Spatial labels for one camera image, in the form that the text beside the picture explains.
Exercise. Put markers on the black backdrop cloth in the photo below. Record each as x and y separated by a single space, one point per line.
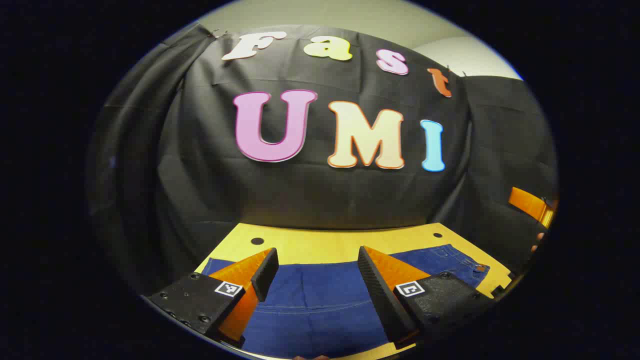
300 195

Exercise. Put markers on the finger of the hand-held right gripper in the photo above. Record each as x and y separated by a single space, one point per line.
530 205

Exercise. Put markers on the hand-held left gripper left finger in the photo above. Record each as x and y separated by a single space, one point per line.
266 275

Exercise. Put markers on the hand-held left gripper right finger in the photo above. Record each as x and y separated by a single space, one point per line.
380 295

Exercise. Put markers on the blue denim jeans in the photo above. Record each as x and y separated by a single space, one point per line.
320 292

